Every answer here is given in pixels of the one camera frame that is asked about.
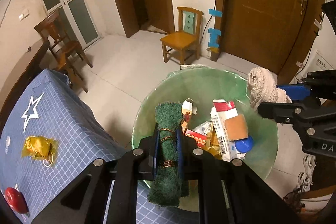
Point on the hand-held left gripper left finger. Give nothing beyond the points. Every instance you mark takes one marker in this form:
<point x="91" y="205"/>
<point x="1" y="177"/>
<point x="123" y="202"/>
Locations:
<point x="156" y="150"/>

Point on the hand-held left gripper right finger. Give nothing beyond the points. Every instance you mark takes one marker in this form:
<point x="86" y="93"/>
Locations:
<point x="179" y="148"/>

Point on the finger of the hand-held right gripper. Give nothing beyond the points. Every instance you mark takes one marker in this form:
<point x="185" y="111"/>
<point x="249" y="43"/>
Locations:
<point x="278" y="111"/>
<point x="296" y="90"/>

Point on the ball of beige yarn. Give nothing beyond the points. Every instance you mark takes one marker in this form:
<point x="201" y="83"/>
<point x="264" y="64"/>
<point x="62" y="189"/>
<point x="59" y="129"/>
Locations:
<point x="262" y="87"/>

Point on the yellow cardboard box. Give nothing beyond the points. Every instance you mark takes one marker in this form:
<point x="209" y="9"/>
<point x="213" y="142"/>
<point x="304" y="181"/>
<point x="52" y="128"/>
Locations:
<point x="187" y="115"/>

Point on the yellow snack packet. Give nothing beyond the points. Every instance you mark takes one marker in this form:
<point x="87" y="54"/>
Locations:
<point x="214" y="145"/>

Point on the green scouring pad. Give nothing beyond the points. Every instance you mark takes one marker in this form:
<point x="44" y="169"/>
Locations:
<point x="168" y="113"/>

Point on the white cardboard package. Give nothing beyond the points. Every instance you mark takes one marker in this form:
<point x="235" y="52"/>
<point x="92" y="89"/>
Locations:
<point x="220" y="134"/>

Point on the tan sponge block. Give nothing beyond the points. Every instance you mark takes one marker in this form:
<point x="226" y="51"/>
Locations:
<point x="236" y="125"/>

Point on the blue bottle cap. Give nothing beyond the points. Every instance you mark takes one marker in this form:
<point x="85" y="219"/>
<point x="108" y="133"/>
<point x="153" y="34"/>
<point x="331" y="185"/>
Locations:
<point x="244" y="145"/>

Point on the green-lined trash bin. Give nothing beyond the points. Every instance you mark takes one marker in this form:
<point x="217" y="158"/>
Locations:
<point x="210" y="82"/>

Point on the red patterned box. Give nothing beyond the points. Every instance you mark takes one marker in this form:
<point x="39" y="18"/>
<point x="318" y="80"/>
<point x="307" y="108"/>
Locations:
<point x="197" y="138"/>

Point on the small white sachet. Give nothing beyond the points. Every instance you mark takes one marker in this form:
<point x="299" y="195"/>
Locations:
<point x="203" y="128"/>

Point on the brown wooden door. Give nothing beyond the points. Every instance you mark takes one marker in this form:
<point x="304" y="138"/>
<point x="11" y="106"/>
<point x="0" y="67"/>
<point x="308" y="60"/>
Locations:
<point x="262" y="16"/>

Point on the small cardboard box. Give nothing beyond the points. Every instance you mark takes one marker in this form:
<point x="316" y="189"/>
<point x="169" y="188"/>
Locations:
<point x="214" y="54"/>

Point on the blue checkered tablecloth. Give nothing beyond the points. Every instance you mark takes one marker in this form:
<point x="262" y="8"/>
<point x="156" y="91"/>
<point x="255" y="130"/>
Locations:
<point x="65" y="134"/>

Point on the blue tape strip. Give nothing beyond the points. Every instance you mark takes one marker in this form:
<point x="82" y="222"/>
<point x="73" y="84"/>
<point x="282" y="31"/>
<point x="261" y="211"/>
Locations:
<point x="215" y="12"/>
<point x="214" y="37"/>

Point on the small light wooden chair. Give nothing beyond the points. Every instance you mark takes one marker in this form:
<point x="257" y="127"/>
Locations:
<point x="179" y="39"/>

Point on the yellow plastic bag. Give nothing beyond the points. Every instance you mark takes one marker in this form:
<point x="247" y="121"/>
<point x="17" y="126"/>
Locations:
<point x="38" y="146"/>

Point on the dark wooden chair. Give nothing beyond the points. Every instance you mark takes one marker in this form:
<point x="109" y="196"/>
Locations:
<point x="65" y="47"/>

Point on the red apple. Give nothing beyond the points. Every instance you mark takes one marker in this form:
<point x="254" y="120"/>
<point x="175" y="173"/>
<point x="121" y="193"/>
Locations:
<point x="15" y="199"/>

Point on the clear plastic lid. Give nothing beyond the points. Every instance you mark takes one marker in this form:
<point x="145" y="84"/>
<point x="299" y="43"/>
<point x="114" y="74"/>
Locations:
<point x="8" y="140"/>

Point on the white wall poster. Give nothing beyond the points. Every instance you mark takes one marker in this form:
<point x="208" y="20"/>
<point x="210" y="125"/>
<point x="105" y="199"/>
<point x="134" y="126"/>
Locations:
<point x="320" y="64"/>

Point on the white wall switch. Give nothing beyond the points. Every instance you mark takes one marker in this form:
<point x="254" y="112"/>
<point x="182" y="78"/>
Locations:
<point x="23" y="15"/>

